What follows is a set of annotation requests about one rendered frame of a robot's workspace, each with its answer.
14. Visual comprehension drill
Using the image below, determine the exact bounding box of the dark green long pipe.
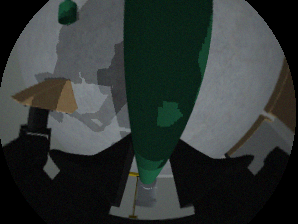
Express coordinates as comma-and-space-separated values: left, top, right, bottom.
124, 0, 214, 184

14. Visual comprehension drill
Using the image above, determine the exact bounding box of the grey post with cap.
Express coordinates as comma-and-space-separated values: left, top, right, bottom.
134, 186, 158, 208

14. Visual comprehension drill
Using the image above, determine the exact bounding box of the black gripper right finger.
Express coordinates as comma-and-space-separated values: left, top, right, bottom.
169, 139, 254, 209

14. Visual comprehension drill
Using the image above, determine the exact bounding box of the short dark green cylinder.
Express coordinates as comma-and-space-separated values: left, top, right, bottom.
57, 0, 77, 26

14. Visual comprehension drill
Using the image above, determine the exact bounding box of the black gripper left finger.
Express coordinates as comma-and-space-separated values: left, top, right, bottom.
48, 133, 136, 206

